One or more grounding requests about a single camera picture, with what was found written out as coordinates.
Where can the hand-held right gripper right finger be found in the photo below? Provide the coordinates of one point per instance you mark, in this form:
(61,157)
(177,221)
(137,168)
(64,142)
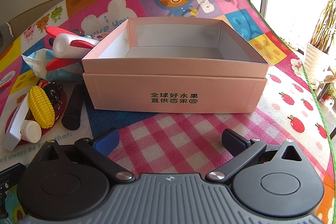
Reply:
(232,141)

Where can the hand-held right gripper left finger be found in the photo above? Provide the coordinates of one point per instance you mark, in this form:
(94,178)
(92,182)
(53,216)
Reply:
(105,144)

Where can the white rectangular case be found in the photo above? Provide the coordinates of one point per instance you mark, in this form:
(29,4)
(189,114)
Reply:
(14,132)

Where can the small white bottle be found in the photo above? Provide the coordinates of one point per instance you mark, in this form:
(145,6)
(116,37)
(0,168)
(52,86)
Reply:
(31,132)

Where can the black cylinder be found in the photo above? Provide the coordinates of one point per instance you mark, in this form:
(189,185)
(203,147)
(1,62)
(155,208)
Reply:
(73,108)

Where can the yellow toy corn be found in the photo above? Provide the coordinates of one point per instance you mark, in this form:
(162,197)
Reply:
(40,106)

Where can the pink cardboard box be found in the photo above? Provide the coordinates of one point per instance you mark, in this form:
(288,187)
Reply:
(170,82)

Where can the blue white tissue pack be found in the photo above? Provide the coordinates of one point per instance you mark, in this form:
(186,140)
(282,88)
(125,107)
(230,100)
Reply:
(39,64)

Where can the white red foam rocket toy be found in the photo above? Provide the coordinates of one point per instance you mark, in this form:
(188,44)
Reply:
(68,47)

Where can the colourful cartoon play mat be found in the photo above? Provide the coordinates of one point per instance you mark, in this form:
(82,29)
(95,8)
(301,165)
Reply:
(183,129)

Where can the small potted plant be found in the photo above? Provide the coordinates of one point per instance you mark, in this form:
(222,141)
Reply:
(328,96)

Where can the tall plant in white pot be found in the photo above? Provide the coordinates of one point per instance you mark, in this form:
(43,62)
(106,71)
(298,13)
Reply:
(315,64)

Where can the beige sofa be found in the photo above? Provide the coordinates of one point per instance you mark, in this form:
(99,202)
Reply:
(26,18)

